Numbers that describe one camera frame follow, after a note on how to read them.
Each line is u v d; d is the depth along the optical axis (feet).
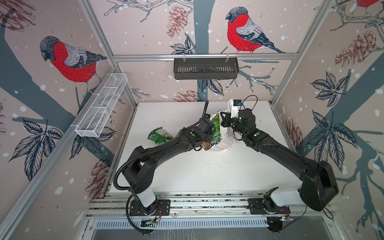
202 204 2.48
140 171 1.46
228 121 2.34
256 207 2.39
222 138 2.53
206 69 3.47
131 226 2.25
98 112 2.45
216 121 2.80
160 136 3.20
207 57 3.13
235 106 2.27
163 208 2.41
